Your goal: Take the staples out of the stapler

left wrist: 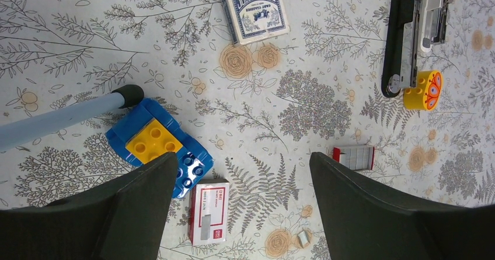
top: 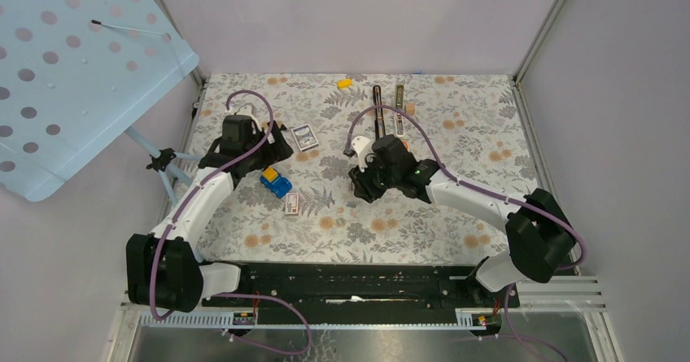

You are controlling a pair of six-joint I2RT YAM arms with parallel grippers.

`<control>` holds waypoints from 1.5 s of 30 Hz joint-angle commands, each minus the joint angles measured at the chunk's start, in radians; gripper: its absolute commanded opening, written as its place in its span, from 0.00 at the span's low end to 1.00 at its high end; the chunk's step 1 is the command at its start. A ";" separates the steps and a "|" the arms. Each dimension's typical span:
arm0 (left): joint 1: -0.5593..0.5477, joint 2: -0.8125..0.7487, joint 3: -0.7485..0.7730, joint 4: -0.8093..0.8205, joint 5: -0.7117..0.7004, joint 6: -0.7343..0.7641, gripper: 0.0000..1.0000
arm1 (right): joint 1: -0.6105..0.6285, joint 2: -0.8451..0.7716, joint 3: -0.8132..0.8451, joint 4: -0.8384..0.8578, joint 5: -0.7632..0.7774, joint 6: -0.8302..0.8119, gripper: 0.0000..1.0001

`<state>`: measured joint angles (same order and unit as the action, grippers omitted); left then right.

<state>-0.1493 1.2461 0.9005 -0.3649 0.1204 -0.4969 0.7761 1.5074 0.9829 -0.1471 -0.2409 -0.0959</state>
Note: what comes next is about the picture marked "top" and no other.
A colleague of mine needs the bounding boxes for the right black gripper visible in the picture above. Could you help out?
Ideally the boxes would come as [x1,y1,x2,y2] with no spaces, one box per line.
[349,152,400,204]

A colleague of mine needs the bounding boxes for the white beige stapler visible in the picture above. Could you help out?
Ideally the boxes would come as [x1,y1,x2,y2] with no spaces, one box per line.
[394,84,404,137]

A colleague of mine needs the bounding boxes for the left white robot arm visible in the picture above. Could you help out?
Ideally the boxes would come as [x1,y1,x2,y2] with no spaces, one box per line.
[125,115,293,312]

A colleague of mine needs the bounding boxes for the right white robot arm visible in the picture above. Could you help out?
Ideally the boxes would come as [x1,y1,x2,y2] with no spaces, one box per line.
[343,135,577,307]

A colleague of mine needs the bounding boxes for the blue yellow toy car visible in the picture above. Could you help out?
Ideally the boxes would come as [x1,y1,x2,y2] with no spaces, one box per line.
[260,167,292,198]

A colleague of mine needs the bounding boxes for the blue playing card box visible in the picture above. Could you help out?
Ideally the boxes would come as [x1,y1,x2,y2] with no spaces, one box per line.
[290,124,319,152]

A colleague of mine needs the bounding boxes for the floral table mat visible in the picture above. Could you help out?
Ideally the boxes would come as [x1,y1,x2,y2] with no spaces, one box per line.
[190,73,538,264]

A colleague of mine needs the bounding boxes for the yellow small block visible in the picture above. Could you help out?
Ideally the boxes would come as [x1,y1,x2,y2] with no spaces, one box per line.
[336,79,352,89]

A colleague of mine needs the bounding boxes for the blue perforated stand panel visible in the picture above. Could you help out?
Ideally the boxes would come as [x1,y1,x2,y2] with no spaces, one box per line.
[1,0,199,202]

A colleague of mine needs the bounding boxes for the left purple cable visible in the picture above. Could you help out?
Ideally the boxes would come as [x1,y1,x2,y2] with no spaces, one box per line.
[148,89,314,356]

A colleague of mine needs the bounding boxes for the purple cable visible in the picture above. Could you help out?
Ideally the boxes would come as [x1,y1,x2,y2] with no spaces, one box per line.
[148,89,314,356]
[343,105,587,362]

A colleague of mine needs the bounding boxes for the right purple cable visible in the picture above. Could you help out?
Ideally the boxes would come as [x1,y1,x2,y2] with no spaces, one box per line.
[343,105,587,362]

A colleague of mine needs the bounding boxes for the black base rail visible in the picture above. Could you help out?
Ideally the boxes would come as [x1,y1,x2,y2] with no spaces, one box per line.
[202,262,506,325]

